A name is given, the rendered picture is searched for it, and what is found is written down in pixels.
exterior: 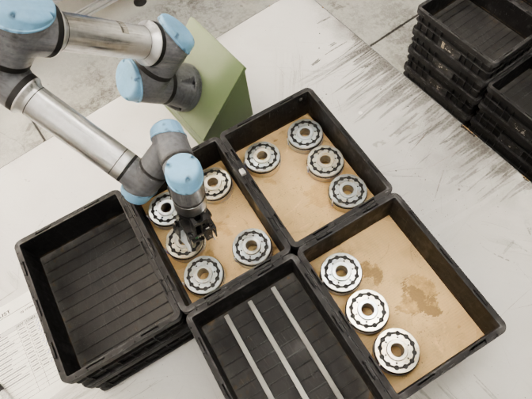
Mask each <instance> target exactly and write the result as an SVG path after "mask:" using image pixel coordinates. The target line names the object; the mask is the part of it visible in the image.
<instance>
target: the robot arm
mask: <svg viewBox="0 0 532 399"><path fill-rule="evenodd" d="M194 43H195V41H194V38H193V36H192V34H191V33H190V32H189V30H188V29H187V28H186V27H185V26H184V25H183V24H182V23H181V22H180V21H178V20H177V19H176V18H175V17H173V16H171V15H169V14H167V13H162V14H161V15H160V16H158V19H157V20H156V21H150V20H144V21H140V22H139V23H138V24H132V23H127V22H122V21H114V20H110V19H105V18H100V17H92V16H87V15H83V14H78V13H70V12H65V11H61V9H60V8H59V7H58V6H57V5H56V4H55V3H54V2H53V1H52V0H0V104H1V105H2V106H4V107H5V108H7V109H9V110H10V111H11V112H12V113H17V112H20V113H22V114H23V115H25V116H26V117H28V118H29V119H30V120H32V121H33V122H34V123H36V124H38V125H39V126H40V127H42V128H43V129H44V130H46V131H47V132H49V133H50V134H52V135H53V136H55V137H56V138H57V139H59V140H60V141H61V142H63V143H65V144H66V145H67V146H69V147H70V148H71V149H73V150H74V151H76V152H77V153H79V154H80V155H81V156H82V157H84V158H86V159H87V160H88V161H90V162H92V163H93V164H94V165H95V166H97V167H98V168H100V169H101V170H103V171H104V172H106V173H107V174H108V175H109V176H111V177H113V178H114V179H115V180H117V181H119V182H120V183H121V187H120V191H121V194H122V195H123V196H124V198H125V200H127V201H128V202H130V203H133V204H136V205H142V204H145V203H147V202H148V201H149V200H150V199H151V198H152V197H153V196H154V195H156V193H157V192H158V189H159V188H160V187H161V186H162V185H163V184H164V182H165V181H166V182H167V184H168V186H167V189H168V191H169V194H170V196H171V197H172V201H173V206H174V208H175V210H176V212H177V216H176V218H175V219H176V221H174V224H173V230H174V232H175V234H176V235H177V236H178V237H179V238H180V240H181V241H182V242H183V243H184V244H185V245H186V246H187V248H188V250H189V251H190V252H191V251H192V249H193V247H192V242H193V243H194V244H195V243H196V242H198V241H202V240H204V239H205V238H206V239H207V241H208V240H210V239H212V238H214V239H215V237H214V235H213V233H215V236H216V237H218V235H217V229H216V226H215V224H214V222H213V221H212V219H211V216H212V214H211V212H210V211H209V209H207V197H206V192H207V189H206V188H205V186H204V181H203V169H202V166H201V164H200V162H199V160H198V159H197V158H196V157H195V156H194V154H193V152H192V148H191V147H190V144H189V142H188V139H187V135H186V133H184V130H183V127H182V126H181V124H180V123H179V122H178V121H176V120H171V119H164V120H160V121H158V122H157V123H155V124H154V125H153V126H152V127H151V129H150V140H151V142H152V144H151V146H150V147H149V149H148V150H147V151H146V153H145V154H144V155H143V156H142V158H140V157H139V156H138V155H136V154H135V153H133V152H132V151H131V150H129V149H128V148H127V147H125V146H124V145H123V144H121V143H120V142H118V141H117V140H115V139H114V138H113V137H112V136H111V135H109V134H108V133H106V132H105V131H103V130H102V129H100V128H99V127H98V126H97V125H95V124H94V123H92V122H91V121H90V120H88V119H87V118H85V117H84V116H83V115H82V114H80V113H79V112H77V111H76V110H75V109H73V108H72V107H70V106H69V105H68V104H67V103H65V102H64V101H62V100H61V99H59V98H58V97H57V96H56V95H54V94H53V93H51V92H50V91H49V90H47V89H46V88H44V87H43V86H42V83H41V79H40V78H38V77H37V76H36V75H35V74H34V73H33V72H32V71H31V70H30V68H31V65H32V63H33V61H34V59H35V57H45V58H54V57H56V56H57V55H58V54H59V53H60V52H61V51H62V52H70V53H78V54H87V55H101V56H109V57H117V58H125V59H122V60H121V61H120V63H119V64H118V67H117V69H116V85H117V89H118V91H119V93H120V95H121V96H122V98H124V99H125V100H127V101H133V102H135V103H149V104H158V105H165V106H167V107H169V108H171V109H173V110H175V111H178V112H189V111H191V110H192V109H194V108H195V107H196V105H197V104H198V102H199V100H200V97H201V93H202V80H201V77H200V73H199V71H198V70H197V69H196V68H195V67H194V66H193V65H192V64H190V63H183V62H184V60H185V59H186V58H187V56H188V55H190V51H191V50H192V49H193V47H194ZM191 240H192V241H191Z"/></svg>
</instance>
